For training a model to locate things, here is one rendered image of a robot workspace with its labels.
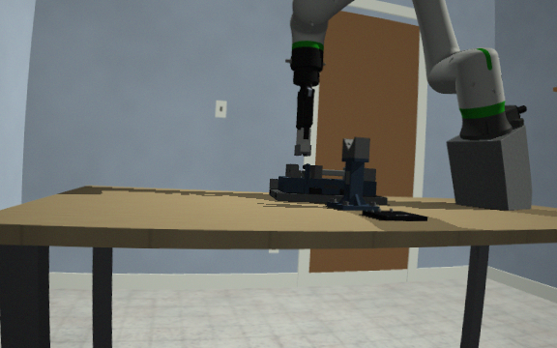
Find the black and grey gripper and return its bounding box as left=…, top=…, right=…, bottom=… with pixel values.
left=293, top=69, right=320, bottom=152

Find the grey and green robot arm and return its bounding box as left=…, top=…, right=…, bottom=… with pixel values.
left=285, top=0, right=527, bottom=140

